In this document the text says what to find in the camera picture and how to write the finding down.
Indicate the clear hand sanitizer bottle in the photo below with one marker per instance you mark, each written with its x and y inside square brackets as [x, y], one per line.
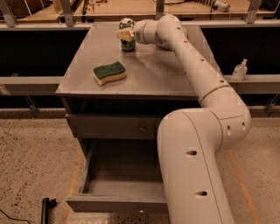
[240, 71]

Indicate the black floor stand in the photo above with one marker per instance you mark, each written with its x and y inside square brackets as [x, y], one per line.
[47, 204]

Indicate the green soda can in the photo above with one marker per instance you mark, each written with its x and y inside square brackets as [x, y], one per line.
[127, 45]

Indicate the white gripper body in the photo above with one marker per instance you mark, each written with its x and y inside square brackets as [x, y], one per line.
[139, 34]

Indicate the green and yellow sponge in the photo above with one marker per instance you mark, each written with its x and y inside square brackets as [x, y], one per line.
[110, 72]

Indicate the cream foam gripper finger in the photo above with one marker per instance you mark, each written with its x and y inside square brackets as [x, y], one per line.
[126, 34]

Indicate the closed middle drawer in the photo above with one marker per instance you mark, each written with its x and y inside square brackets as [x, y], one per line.
[114, 126]

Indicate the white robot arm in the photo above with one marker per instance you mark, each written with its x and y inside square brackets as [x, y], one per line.
[187, 139]

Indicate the grey wooden cabinet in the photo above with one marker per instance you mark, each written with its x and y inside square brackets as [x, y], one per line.
[113, 94]

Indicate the open bottom drawer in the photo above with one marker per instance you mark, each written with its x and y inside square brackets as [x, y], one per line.
[121, 176]

